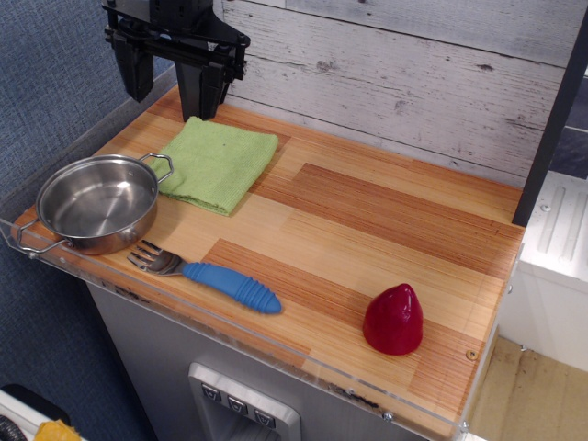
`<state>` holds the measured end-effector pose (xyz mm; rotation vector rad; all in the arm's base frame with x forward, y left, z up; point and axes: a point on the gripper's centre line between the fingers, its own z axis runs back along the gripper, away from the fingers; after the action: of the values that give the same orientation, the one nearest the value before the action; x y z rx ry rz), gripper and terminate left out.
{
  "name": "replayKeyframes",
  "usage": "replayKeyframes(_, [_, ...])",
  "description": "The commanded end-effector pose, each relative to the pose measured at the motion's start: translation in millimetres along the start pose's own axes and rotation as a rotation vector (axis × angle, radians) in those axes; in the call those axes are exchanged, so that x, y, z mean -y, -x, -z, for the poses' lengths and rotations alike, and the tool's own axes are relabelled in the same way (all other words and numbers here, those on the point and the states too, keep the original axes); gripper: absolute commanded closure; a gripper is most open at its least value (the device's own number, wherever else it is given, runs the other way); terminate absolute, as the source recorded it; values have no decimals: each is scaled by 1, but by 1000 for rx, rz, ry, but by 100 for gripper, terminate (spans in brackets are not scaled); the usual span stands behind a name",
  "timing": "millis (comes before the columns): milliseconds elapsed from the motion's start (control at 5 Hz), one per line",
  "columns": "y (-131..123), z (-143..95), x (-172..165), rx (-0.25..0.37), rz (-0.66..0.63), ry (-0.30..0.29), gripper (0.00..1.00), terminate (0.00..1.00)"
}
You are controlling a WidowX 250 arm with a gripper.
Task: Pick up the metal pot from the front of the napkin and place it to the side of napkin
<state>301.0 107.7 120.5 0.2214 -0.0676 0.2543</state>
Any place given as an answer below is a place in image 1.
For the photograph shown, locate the white toy sink unit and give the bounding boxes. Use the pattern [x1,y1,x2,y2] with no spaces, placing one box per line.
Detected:
[498,172,587,370]

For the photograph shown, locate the stainless steel sauce pot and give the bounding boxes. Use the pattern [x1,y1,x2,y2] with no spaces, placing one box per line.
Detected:
[16,153,175,255]

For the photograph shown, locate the blue handled metal fork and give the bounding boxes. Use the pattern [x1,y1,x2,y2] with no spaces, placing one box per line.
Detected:
[128,240,282,314]

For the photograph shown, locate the red plastic strawberry toy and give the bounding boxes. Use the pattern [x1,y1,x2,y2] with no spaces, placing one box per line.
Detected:
[363,283,424,356]

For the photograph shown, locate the grey cabinet with dispenser panel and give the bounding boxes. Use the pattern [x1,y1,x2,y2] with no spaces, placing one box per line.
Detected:
[89,285,420,440]

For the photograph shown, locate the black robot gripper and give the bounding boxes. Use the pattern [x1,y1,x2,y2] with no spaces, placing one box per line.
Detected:
[102,1,251,121]

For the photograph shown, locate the clear acrylic edge guard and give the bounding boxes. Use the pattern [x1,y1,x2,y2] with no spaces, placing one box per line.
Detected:
[0,68,525,437]

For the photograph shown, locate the yellow object bottom left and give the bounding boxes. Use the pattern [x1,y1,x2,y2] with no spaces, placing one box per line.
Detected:
[33,420,82,441]

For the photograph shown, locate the green folded cloth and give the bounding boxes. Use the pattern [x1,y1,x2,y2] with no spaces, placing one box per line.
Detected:
[150,117,278,216]

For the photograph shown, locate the dark right frame post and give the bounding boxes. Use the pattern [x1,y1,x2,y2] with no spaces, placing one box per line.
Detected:
[512,11,587,227]

